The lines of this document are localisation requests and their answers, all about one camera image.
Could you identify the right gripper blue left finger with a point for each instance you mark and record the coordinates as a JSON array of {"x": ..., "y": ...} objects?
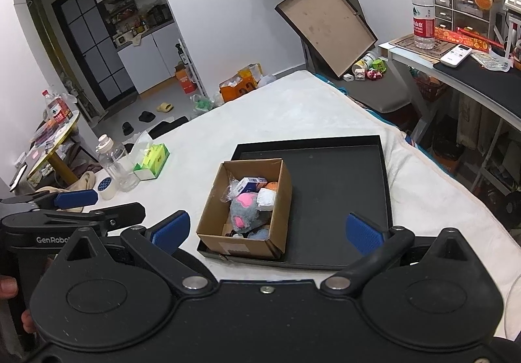
[{"x": 152, "y": 250}]

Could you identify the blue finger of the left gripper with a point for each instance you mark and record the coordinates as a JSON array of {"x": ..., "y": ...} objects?
[
  {"x": 47, "y": 200},
  {"x": 115, "y": 218}
]

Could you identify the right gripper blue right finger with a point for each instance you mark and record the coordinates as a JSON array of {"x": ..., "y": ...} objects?
[{"x": 379, "y": 249}]

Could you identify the brown cardboard box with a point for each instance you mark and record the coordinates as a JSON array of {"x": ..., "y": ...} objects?
[{"x": 215, "y": 227}]

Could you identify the clear plastic bag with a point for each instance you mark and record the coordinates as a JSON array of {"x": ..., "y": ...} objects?
[{"x": 232, "y": 190}]

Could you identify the grey pink plush paw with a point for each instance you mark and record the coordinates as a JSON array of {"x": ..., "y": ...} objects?
[{"x": 245, "y": 215}]

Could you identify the plush hamburger toy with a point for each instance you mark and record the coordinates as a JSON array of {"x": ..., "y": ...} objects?
[{"x": 272, "y": 186}]

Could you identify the purple tissue pack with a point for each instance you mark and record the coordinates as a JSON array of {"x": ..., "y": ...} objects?
[{"x": 250, "y": 185}]

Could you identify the grey blue fuzzy cloth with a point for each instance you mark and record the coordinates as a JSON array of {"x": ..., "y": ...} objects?
[{"x": 261, "y": 233}]

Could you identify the person's left hand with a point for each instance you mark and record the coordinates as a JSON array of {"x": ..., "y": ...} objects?
[{"x": 9, "y": 289}]

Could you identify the beige cloth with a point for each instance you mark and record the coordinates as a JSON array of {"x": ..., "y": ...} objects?
[{"x": 85, "y": 183}]

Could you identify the white cup blue label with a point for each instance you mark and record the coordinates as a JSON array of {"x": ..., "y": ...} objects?
[{"x": 107, "y": 188}]

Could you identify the black tray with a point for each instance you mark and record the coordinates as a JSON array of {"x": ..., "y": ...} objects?
[{"x": 331, "y": 178}]

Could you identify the green tissue box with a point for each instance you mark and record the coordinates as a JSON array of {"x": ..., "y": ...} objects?
[{"x": 150, "y": 165}]

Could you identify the small side table bottle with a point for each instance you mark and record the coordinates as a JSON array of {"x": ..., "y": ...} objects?
[{"x": 57, "y": 107}]

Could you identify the yellow slipper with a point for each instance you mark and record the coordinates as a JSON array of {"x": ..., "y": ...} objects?
[{"x": 165, "y": 107}]

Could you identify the white desk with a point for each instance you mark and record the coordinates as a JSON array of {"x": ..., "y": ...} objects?
[{"x": 400, "y": 61}]

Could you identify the orange snack box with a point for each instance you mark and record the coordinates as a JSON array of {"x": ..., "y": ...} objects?
[{"x": 243, "y": 82}]

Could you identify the white remote control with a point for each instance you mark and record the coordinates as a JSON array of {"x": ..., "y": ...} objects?
[{"x": 456, "y": 56}]

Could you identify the black desk mat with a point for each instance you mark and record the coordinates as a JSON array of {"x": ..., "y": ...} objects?
[{"x": 497, "y": 91}]

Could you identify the white kitchen cabinet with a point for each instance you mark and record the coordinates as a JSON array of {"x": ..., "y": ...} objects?
[{"x": 147, "y": 39}]

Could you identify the red label water bottle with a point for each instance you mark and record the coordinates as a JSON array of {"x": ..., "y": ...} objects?
[{"x": 423, "y": 18}]

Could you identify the grey drawer organizer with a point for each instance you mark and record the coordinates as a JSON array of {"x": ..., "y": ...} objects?
[{"x": 465, "y": 14}]

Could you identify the leaning brown board frame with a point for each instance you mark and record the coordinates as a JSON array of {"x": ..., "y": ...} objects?
[{"x": 334, "y": 29}]

